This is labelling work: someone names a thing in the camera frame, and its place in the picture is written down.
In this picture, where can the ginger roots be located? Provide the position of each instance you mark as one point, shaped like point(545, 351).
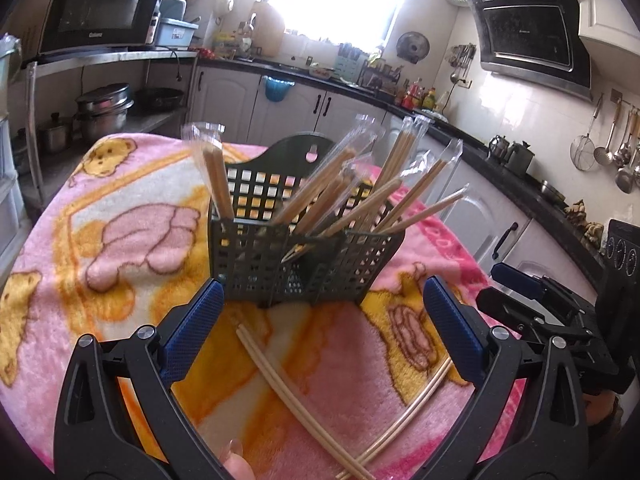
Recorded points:
point(585, 222)

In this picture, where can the wall rack of small tools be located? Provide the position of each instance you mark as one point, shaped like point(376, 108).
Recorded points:
point(461, 57)

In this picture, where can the row of hanging ladles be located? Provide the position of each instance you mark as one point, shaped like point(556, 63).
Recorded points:
point(622, 160)

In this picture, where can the teal knife block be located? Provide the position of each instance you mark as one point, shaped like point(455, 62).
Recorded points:
point(347, 65)

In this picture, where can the cluster of condiment bottles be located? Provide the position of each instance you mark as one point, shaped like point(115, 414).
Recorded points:
point(422, 97)

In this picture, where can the dark spice rack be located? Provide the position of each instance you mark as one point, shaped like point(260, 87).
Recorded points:
point(380, 80)

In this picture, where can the black microwave oven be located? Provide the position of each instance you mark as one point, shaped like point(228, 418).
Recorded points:
point(100, 7)

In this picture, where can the patterned dish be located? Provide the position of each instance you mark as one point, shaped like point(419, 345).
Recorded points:
point(320, 71)

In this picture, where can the black range hood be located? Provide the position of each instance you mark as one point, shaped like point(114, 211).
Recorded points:
point(530, 30)

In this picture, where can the metal shelf rack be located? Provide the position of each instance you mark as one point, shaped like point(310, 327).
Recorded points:
point(100, 55)

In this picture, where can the white round wall appliance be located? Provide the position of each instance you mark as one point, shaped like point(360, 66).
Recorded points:
point(225, 3)

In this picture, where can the bunch of chopsticks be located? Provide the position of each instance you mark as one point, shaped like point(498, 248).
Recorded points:
point(220, 185)

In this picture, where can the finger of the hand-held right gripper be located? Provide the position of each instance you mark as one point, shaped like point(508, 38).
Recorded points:
point(512, 276)
point(510, 312)

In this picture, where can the person's left hand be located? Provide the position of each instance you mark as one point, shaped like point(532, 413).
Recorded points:
point(240, 465)

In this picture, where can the wooden cutting board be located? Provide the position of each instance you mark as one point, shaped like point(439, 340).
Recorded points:
point(267, 32)

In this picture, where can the small lidded steel pot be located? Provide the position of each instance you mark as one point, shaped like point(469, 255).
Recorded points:
point(55, 135)

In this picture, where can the person's right hand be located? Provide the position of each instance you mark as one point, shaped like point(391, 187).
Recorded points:
point(602, 410)

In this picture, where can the plastic-wrapped chopstick pair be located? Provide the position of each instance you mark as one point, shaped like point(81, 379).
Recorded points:
point(425, 400)
point(272, 377)

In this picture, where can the pink cartoon blanket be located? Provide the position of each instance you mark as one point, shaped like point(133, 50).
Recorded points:
point(75, 270)

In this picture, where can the steel bowl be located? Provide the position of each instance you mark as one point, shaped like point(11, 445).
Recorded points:
point(551, 190)

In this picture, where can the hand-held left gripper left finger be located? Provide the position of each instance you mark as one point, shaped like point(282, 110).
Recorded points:
point(195, 325)

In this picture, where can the stacked steel pots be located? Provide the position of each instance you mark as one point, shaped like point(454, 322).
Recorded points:
point(102, 120)

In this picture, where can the white wall cabinet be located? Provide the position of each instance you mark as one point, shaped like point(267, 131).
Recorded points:
point(612, 5)

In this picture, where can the dark green utensil basket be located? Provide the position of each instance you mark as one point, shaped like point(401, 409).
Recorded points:
point(260, 260)

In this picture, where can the small steel kettle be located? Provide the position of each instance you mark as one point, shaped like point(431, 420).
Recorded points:
point(497, 147)

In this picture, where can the large steel kettle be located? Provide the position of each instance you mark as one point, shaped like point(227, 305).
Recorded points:
point(519, 159)

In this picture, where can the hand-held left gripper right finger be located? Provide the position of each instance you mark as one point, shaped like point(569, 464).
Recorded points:
point(452, 325)

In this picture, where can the kitchen window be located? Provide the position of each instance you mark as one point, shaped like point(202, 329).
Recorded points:
point(340, 0)

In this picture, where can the light blue plastic box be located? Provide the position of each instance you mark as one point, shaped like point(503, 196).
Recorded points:
point(174, 34)

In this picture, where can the round wall exhaust fan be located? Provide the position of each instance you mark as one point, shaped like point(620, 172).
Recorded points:
point(413, 47)

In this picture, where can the black wok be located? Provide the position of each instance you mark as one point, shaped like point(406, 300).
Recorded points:
point(159, 100)

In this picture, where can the blue hanging bin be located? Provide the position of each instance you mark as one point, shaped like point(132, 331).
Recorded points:
point(277, 90)

